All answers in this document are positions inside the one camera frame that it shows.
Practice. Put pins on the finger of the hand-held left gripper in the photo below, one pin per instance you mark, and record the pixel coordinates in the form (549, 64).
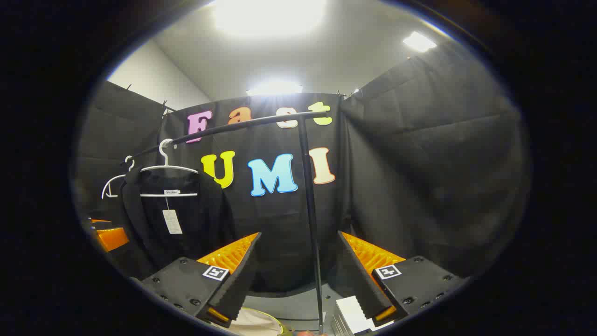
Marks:
(112, 239)
(100, 223)

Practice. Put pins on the black backdrop cloth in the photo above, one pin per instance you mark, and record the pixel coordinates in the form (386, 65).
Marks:
(419, 163)

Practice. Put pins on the black knit garment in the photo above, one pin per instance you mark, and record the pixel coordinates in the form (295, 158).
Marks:
(200, 224)

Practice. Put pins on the ceiling light panel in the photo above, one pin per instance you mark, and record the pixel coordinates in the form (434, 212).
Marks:
(270, 14)
(275, 87)
(419, 41)

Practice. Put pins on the white panelled cabinet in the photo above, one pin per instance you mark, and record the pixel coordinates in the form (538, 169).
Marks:
(354, 312)

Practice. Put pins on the white laundry hamper yellow rim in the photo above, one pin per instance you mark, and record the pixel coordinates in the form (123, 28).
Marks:
(254, 324)

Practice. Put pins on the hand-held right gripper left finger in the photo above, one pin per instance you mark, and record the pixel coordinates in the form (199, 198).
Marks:
(238, 284)

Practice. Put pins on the black clothes rack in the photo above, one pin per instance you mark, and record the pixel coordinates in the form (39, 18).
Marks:
(308, 186)

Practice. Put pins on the white clothes hanger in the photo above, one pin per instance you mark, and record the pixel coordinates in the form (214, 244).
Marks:
(186, 194)
(114, 179)

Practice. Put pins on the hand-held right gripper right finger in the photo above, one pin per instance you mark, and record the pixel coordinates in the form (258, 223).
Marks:
(359, 280)

